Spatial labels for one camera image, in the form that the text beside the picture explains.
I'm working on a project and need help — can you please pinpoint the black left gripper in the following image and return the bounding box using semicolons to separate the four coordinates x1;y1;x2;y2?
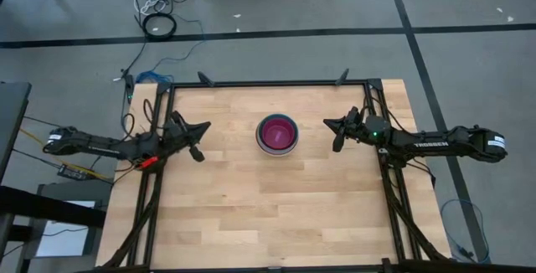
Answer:
159;121;212;164

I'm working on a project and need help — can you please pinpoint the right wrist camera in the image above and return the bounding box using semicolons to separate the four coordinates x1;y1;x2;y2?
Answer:
348;106;362;128

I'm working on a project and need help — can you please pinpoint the beige bowl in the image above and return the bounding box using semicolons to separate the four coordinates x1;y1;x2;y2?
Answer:
255;113;300;157

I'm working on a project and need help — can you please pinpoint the dark blue bowl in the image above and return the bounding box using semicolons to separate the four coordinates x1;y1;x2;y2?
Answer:
256;114;300;153

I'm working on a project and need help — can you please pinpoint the yellow cable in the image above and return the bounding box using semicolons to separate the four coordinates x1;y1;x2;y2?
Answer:
18;128;111;181

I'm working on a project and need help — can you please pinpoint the small black electronics box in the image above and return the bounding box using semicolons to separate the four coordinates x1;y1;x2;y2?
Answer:
57;164;88;181

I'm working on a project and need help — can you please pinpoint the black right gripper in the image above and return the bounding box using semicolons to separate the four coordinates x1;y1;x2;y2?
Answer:
322;111;369;154

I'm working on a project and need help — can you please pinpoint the red clip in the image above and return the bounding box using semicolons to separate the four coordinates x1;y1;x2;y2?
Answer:
134;156;160;170

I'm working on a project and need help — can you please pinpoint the pink plastic bowl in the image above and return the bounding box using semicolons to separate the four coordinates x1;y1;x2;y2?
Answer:
260;117;296;151

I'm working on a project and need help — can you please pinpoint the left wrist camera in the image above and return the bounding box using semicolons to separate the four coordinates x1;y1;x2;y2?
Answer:
168;111;188;130

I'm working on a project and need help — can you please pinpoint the grey cart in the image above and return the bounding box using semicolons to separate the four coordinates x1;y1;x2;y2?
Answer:
24;179;114;261

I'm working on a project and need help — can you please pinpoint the coiled black cable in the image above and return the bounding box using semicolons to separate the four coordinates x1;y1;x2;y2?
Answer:
142;12;178;42

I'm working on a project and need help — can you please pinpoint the blue cable bundle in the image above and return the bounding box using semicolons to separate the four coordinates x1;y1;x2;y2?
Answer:
136;70;175;85

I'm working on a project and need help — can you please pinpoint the thin blue cable loop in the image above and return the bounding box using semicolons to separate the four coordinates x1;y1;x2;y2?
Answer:
439;198;492;265

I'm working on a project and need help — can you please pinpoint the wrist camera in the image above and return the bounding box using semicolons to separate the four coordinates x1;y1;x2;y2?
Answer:
168;111;188;130
348;106;362;128

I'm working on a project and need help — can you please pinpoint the black shelf board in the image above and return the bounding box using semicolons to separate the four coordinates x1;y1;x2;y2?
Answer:
0;185;106;229

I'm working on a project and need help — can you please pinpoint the white sheet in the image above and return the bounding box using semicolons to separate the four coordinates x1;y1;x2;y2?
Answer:
35;200;97;258

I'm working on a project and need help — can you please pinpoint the black table frame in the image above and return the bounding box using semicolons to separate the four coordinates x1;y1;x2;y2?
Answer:
79;68;536;273

